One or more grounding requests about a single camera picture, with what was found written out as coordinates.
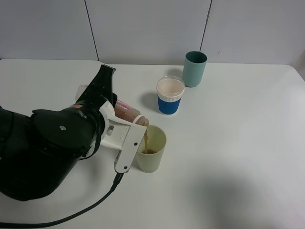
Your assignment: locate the blue sleeved paper cup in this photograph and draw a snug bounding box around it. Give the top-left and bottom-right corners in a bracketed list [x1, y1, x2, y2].
[156, 76, 185, 115]

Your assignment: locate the teal plastic cup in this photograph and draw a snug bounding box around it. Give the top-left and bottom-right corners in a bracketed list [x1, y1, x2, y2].
[183, 51, 208, 87]

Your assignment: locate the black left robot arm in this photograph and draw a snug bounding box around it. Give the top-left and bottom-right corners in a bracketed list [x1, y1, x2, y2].
[0, 65, 117, 201]

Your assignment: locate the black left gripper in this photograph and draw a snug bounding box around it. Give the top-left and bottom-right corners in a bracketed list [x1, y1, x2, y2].
[66, 64, 117, 148]

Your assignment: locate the black braided camera cable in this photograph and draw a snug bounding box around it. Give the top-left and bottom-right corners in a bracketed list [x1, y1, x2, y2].
[0, 114, 124, 227]

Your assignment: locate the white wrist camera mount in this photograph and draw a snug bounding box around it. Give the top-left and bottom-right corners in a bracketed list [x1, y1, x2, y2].
[99, 101, 147, 173]

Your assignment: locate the light green plastic cup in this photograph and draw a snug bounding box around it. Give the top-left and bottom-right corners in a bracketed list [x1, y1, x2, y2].
[136, 125, 167, 173]

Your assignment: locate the clear plastic drink bottle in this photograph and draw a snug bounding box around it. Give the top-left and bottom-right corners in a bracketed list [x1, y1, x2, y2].
[70, 85, 149, 128]

